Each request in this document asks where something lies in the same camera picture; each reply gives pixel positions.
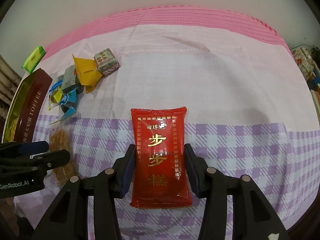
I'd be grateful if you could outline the yellow pyramid snack pouch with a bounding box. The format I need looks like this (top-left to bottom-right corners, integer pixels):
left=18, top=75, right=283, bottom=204
left=72, top=55, right=103, bottom=93

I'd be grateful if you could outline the green tissue pack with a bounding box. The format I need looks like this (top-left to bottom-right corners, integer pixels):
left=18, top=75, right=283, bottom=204
left=22, top=46, right=46, bottom=74

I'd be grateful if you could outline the orange crispy bar pack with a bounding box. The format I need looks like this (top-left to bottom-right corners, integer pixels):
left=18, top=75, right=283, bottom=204
left=49, top=119, right=77, bottom=186

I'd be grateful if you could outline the bamboo-pattern curtain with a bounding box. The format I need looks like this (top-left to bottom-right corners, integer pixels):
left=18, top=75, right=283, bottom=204
left=0, top=56, right=21, bottom=120

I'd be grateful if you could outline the yellow-ended small candy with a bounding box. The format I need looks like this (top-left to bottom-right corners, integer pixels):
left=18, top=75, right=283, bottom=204
left=48, top=88, right=63, bottom=111

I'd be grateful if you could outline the blue-ended clear candy pack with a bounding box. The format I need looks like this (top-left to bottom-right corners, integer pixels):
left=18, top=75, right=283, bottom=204
left=49, top=75, right=63, bottom=95

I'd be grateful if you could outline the red cake snack pack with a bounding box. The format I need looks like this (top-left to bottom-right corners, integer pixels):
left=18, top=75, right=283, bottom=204
left=130, top=107, right=192, bottom=209

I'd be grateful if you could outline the maroon gold toffee tin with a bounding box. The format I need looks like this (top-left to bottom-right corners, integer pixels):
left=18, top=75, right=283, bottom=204
left=2, top=68, right=53, bottom=143

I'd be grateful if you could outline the light blue small candy pack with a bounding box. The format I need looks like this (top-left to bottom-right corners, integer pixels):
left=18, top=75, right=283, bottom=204
left=59, top=89, right=78, bottom=120

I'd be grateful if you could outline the grey sesame bar pack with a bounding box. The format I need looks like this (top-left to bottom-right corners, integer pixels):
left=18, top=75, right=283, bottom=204
left=61, top=64, right=84, bottom=94

